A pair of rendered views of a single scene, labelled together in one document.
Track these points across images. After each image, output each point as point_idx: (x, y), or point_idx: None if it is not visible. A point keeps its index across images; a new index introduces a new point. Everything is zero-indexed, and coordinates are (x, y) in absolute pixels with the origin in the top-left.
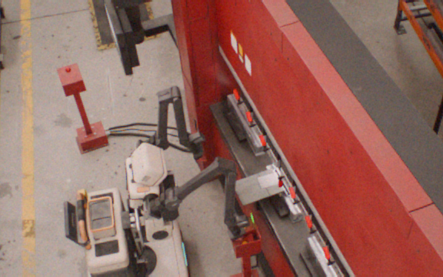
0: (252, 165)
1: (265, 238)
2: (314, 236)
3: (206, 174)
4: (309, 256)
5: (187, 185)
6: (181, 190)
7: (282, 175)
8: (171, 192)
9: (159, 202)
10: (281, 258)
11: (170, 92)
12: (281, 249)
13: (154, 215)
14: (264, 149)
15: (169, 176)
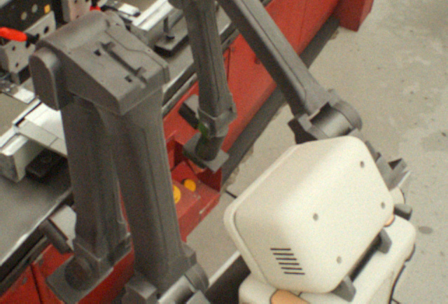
0: (2, 223)
1: (124, 212)
2: (134, 24)
3: None
4: (169, 32)
5: (297, 59)
6: (312, 77)
7: (78, 6)
8: (325, 120)
9: (367, 143)
10: (170, 125)
11: (95, 40)
12: (168, 104)
13: (393, 160)
14: (34, 36)
15: (214, 300)
